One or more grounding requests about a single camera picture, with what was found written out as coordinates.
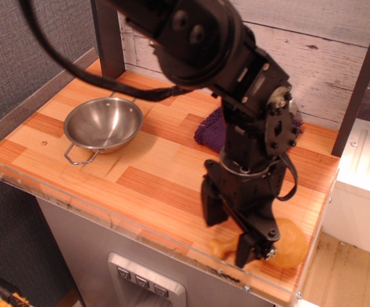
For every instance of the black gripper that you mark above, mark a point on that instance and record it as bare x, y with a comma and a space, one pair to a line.
229, 191

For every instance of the yellow plastic chicken drumstick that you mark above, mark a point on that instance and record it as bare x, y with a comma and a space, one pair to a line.
292, 247

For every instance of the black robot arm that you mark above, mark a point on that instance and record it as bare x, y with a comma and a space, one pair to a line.
204, 44

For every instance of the small steel frying pan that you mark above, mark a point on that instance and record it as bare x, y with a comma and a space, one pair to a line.
102, 125

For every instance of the purple folded cloth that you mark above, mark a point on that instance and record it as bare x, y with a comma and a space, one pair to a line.
212, 132

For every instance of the silver dispenser button panel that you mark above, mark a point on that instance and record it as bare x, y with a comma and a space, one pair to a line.
137, 285

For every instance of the clear acrylic edge guard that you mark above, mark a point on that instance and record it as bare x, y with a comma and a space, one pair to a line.
172, 219

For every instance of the silver toy kitchen cabinet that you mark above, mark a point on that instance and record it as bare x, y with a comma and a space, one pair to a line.
85, 246

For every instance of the yellow black object bottom left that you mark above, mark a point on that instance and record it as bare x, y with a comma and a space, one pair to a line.
11, 299

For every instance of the dark right frame post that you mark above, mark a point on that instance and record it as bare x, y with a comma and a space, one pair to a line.
353, 107

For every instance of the dark frame post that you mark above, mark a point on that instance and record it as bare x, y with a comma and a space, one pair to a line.
353, 107
109, 43

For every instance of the dark left frame post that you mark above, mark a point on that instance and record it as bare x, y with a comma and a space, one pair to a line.
109, 43

